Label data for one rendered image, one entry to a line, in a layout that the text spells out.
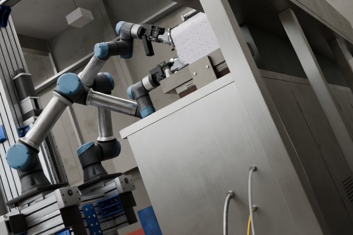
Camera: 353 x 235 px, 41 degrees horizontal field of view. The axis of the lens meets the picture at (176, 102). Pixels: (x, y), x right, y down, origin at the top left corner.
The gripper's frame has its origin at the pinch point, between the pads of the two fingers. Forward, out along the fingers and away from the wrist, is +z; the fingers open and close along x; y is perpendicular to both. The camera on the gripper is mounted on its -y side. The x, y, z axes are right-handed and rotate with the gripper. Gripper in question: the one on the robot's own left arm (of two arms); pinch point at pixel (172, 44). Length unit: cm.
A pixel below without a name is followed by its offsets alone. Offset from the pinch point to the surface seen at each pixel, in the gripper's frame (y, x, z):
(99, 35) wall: -23, 732, -663
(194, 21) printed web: 12.7, -8.1, 14.0
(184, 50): -1.5, -8.3, 12.1
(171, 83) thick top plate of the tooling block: -16.8, -28.0, 21.1
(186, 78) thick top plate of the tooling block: -12.9, -28.0, 27.6
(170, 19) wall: 54, 743, -472
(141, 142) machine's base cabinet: -45, -34, 16
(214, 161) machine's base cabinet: -41, -34, 52
